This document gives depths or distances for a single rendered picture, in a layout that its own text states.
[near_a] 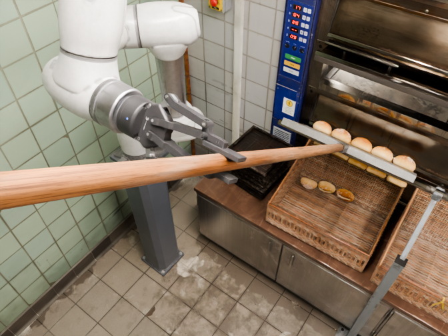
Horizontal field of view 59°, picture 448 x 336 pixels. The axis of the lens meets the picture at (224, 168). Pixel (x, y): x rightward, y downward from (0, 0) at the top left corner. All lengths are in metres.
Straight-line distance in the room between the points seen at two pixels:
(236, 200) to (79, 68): 1.62
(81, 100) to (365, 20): 1.38
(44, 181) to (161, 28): 0.97
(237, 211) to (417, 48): 1.18
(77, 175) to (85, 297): 2.36
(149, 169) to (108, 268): 2.34
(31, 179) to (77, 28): 0.42
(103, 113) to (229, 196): 1.61
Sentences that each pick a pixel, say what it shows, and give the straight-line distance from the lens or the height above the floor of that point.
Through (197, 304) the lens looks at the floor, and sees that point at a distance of 2.57.
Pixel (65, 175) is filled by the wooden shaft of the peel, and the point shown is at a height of 2.10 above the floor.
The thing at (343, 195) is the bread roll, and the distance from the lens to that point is 2.26.
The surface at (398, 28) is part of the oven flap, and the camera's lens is 1.85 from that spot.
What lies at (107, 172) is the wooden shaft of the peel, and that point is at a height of 2.07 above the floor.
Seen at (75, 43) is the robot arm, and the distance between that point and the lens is 0.75.
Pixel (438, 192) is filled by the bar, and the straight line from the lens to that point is 1.74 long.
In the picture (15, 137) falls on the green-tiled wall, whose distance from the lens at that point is 1.97.
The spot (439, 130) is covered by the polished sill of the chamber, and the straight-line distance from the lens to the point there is 2.02.
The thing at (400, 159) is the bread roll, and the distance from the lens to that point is 1.96.
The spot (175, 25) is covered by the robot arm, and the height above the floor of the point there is 1.77.
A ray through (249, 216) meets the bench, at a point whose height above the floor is 0.58.
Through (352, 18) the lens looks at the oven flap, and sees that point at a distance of 1.90.
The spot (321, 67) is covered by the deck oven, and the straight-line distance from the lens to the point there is 2.05.
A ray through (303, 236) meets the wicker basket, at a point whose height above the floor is 0.63.
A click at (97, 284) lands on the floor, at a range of 2.75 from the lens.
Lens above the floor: 2.36
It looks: 48 degrees down
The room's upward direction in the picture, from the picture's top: straight up
